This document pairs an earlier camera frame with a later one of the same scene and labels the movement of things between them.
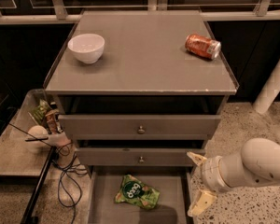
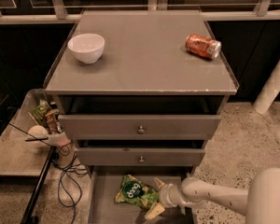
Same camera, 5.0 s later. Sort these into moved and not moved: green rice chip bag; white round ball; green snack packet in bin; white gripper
Moved: white gripper
Not moved: white round ball; green rice chip bag; green snack packet in bin
